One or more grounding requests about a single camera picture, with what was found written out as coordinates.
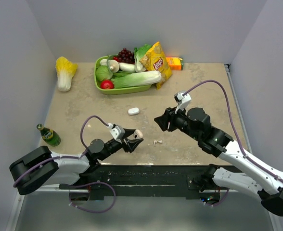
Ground green plastic basket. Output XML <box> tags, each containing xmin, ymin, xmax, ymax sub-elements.
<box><xmin>93</xmin><ymin>56</ymin><xmax>152</xmax><ymax>95</ymax></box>

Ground beige earbud case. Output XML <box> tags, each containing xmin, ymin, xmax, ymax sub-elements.
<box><xmin>133</xmin><ymin>129</ymin><xmax>143</xmax><ymax>139</ymax></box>

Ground green glass bottle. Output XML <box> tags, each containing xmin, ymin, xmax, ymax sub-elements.
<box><xmin>37</xmin><ymin>124</ymin><xmax>61</xmax><ymax>147</ymax></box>

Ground round green cabbage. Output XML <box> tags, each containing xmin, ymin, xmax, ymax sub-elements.
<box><xmin>95</xmin><ymin>65</ymin><xmax>113</xmax><ymax>82</ymax></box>

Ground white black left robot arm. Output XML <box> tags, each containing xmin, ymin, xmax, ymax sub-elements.
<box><xmin>9</xmin><ymin>126</ymin><xmax>143</xmax><ymax>195</ymax></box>

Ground white radish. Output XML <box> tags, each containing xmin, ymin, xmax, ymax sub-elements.
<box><xmin>119</xmin><ymin>63</ymin><xmax>135</xmax><ymax>73</ymax></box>

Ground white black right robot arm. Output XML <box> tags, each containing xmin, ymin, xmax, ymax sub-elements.
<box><xmin>154</xmin><ymin>108</ymin><xmax>283</xmax><ymax>217</ymax></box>

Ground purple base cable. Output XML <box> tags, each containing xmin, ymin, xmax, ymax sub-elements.
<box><xmin>68</xmin><ymin>181</ymin><xmax>117</xmax><ymax>214</ymax></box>
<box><xmin>203</xmin><ymin>187</ymin><xmax>231</xmax><ymax>207</ymax></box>

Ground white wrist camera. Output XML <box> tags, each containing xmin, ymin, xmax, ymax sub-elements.
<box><xmin>107</xmin><ymin>123</ymin><xmax>125</xmax><ymax>140</ymax></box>
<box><xmin>174</xmin><ymin>91</ymin><xmax>192</xmax><ymax>114</ymax></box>

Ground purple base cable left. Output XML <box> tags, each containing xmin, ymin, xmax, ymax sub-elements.
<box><xmin>68</xmin><ymin>181</ymin><xmax>117</xmax><ymax>214</ymax></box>

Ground dark red grapes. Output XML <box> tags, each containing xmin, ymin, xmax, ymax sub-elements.
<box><xmin>112</xmin><ymin>48</ymin><xmax>135</xmax><ymax>64</ymax></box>

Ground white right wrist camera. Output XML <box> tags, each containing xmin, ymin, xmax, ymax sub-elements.
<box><xmin>174</xmin><ymin>91</ymin><xmax>192</xmax><ymax>114</ymax></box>

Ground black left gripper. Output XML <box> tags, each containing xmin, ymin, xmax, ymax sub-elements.
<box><xmin>99</xmin><ymin>128</ymin><xmax>143</xmax><ymax>161</ymax></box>

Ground green leafy lettuce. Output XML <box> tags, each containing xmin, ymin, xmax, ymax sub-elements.
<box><xmin>134</xmin><ymin>44</ymin><xmax>152</xmax><ymax>72</ymax></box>

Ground beige mushroom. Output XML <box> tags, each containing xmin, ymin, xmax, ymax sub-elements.
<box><xmin>100</xmin><ymin>59</ymin><xmax>120</xmax><ymax>73</ymax></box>

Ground long green white cabbage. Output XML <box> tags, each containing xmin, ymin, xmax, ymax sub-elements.
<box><xmin>111</xmin><ymin>71</ymin><xmax>162</xmax><ymax>89</ymax></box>

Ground yellow napa cabbage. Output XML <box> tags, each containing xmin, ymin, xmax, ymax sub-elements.
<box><xmin>55</xmin><ymin>56</ymin><xmax>78</xmax><ymax>92</ymax></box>

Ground white earbud charging case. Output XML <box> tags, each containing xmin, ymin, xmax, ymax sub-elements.
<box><xmin>128</xmin><ymin>107</ymin><xmax>140</xmax><ymax>116</ymax></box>

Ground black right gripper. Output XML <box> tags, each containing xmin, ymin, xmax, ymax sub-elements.
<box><xmin>154</xmin><ymin>103</ymin><xmax>201</xmax><ymax>141</ymax></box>

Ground yellow Lays chip bag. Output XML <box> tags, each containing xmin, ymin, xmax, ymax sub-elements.
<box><xmin>138</xmin><ymin>41</ymin><xmax>172</xmax><ymax>90</ymax></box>

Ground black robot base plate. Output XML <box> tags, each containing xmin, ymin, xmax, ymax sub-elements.
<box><xmin>60</xmin><ymin>164</ymin><xmax>219</xmax><ymax>200</ymax></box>

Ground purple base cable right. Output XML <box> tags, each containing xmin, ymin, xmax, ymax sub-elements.
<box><xmin>203</xmin><ymin>187</ymin><xmax>231</xmax><ymax>207</ymax></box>

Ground aluminium frame rail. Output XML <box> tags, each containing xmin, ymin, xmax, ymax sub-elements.
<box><xmin>224</xmin><ymin>64</ymin><xmax>251</xmax><ymax>151</ymax></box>

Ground red apple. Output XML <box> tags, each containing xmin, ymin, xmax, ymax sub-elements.
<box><xmin>100</xmin><ymin>79</ymin><xmax>114</xmax><ymax>90</ymax></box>

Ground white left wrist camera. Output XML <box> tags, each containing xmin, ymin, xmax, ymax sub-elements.
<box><xmin>107</xmin><ymin>123</ymin><xmax>125</xmax><ymax>140</ymax></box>

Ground orange juice carton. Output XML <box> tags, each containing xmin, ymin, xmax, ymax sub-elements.
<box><xmin>166</xmin><ymin>57</ymin><xmax>184</xmax><ymax>71</ymax></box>

